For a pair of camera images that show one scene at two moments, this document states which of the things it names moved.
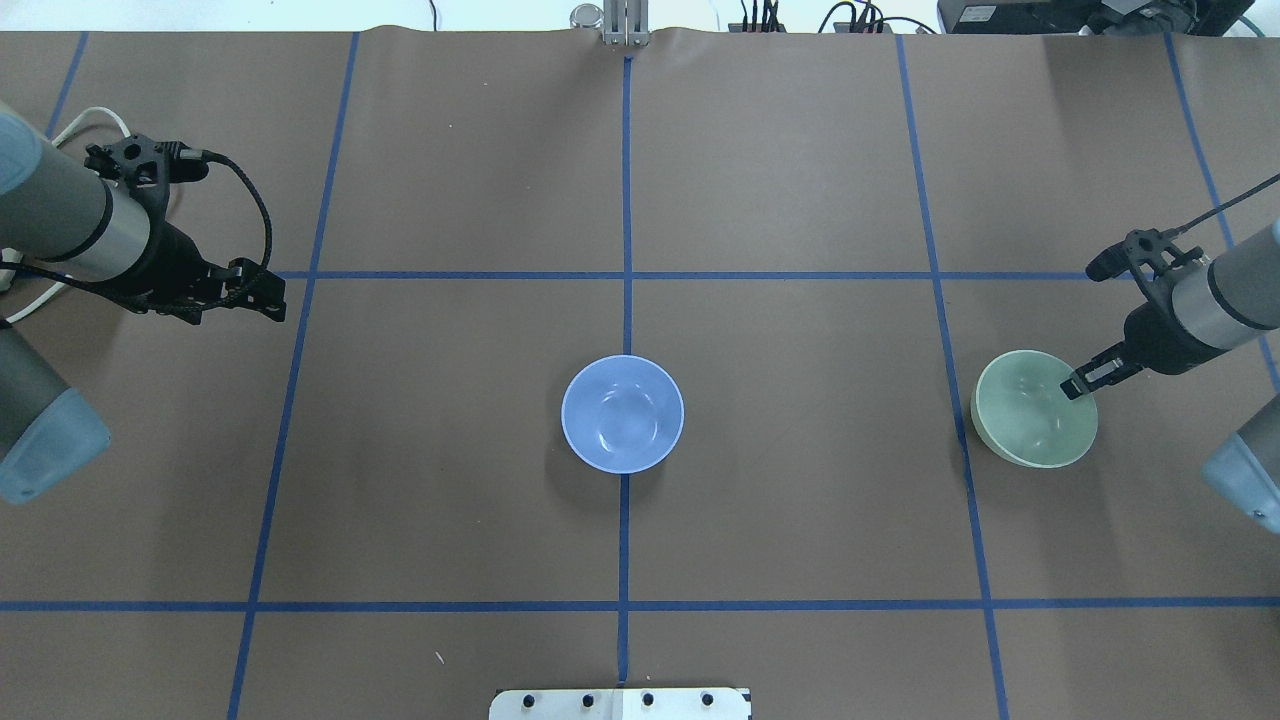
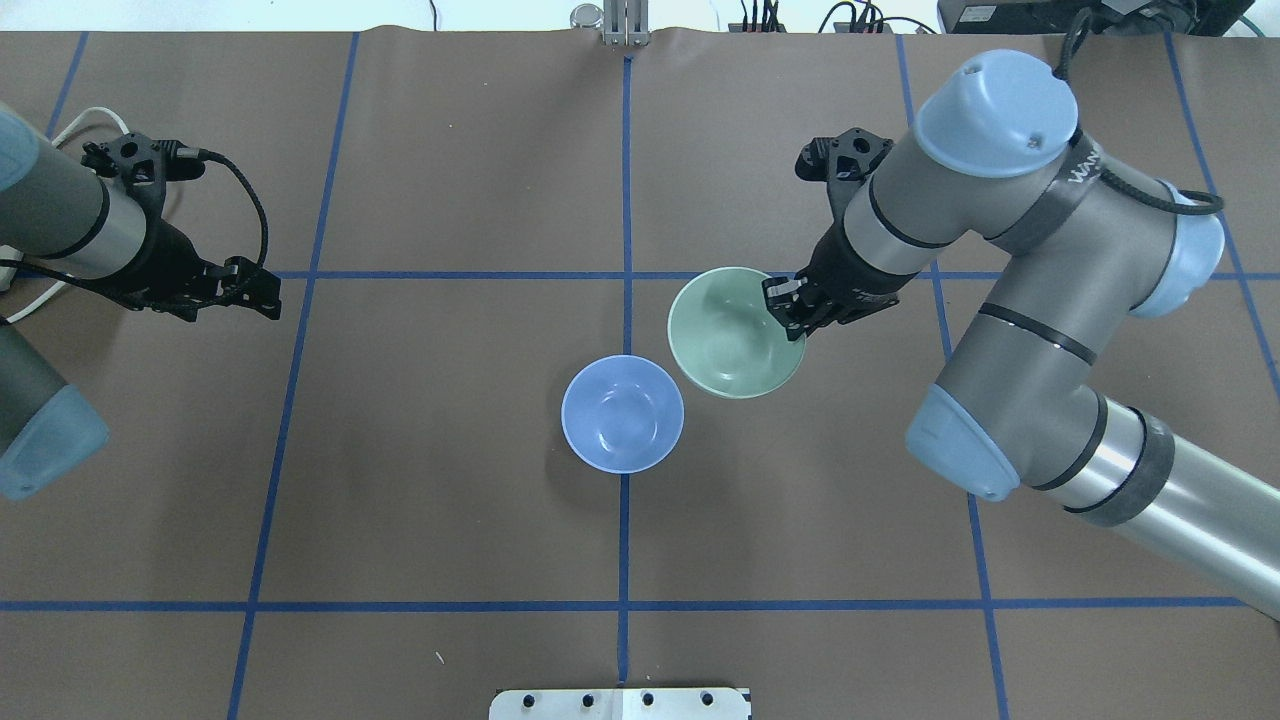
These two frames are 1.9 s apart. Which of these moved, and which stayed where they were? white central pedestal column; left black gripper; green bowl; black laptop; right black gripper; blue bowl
Moved: green bowl; right black gripper
Stayed: left black gripper; black laptop; white central pedestal column; blue bowl
